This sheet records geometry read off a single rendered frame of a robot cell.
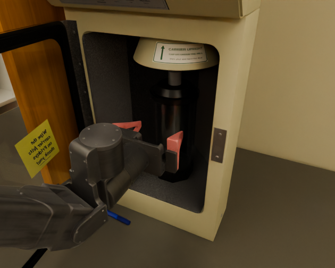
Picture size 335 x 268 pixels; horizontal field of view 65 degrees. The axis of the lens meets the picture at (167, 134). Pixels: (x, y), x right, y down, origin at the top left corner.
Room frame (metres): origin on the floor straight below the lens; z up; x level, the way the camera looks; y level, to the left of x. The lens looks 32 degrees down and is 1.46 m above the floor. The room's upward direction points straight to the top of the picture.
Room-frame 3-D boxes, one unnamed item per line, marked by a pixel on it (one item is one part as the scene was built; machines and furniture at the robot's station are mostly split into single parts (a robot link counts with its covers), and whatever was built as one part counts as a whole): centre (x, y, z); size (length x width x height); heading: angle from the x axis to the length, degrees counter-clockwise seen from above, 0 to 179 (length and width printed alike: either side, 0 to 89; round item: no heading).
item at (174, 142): (0.41, 0.00, 1.18); 0.09 x 0.07 x 0.07; 154
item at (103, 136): (0.28, 0.11, 1.22); 0.12 x 0.09 x 0.11; 143
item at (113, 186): (0.30, 0.09, 1.18); 0.07 x 0.06 x 0.07; 154
